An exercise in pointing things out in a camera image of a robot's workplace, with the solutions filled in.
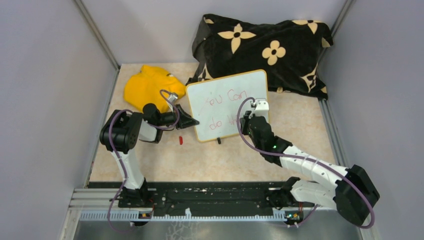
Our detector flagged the yellow-framed whiteboard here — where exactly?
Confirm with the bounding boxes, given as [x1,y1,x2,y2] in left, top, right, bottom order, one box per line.
[186,69,268,142]

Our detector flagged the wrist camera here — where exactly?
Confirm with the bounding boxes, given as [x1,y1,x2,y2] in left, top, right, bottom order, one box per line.
[249,98,270,121]
[167,92,179,104]

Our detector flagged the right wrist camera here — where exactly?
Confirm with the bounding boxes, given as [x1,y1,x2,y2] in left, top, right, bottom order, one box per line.
[249,98,270,121]

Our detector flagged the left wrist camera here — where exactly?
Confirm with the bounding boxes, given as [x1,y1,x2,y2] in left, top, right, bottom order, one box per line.
[167,92,179,104]

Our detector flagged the black floral pillow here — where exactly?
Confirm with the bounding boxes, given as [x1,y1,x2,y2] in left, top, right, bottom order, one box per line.
[187,13,334,100]

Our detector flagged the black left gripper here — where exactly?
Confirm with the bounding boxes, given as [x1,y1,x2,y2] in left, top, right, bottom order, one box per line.
[156,103,200,130]

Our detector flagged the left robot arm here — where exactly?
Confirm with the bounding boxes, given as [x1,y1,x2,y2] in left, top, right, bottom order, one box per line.
[99,103,200,208]

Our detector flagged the purple cable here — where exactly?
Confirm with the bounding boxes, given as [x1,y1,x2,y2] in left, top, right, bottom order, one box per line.
[105,89,181,235]
[235,96,377,230]

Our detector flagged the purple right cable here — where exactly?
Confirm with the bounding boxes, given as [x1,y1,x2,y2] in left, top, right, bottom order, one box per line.
[235,96,377,230]

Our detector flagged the yellow folded cloth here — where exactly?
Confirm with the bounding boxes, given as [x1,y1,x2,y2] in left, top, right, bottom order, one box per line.
[123,65,186,113]

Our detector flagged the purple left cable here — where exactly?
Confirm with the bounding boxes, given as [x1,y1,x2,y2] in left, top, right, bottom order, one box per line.
[105,89,181,235]

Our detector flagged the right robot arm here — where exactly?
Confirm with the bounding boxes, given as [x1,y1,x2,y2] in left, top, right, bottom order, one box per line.
[237,111,380,229]

